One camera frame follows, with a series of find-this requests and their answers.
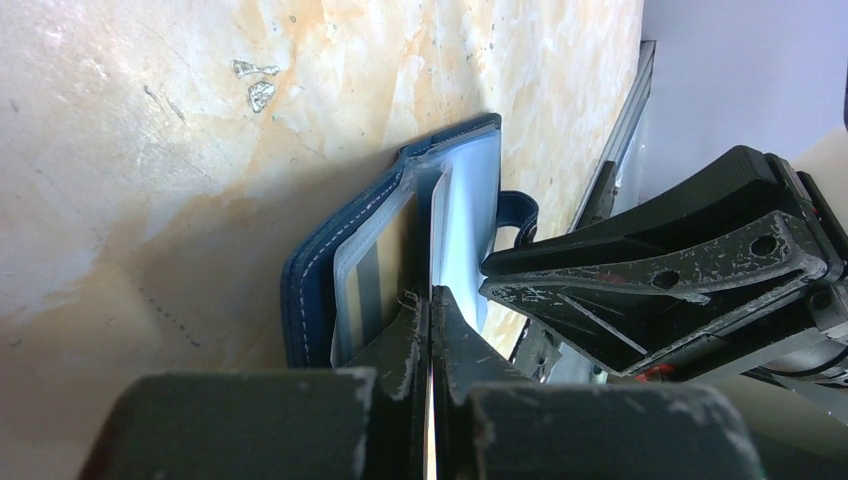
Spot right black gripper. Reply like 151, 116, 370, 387
481, 145, 847, 388

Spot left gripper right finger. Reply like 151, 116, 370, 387
430, 286, 765, 479

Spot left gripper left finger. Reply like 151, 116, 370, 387
80, 293, 427, 479

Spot gold credit card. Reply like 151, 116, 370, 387
337, 194, 418, 363

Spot navy leather card holder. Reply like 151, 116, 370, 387
280, 113, 539, 368

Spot aluminium frame post right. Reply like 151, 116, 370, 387
567, 40, 656, 232

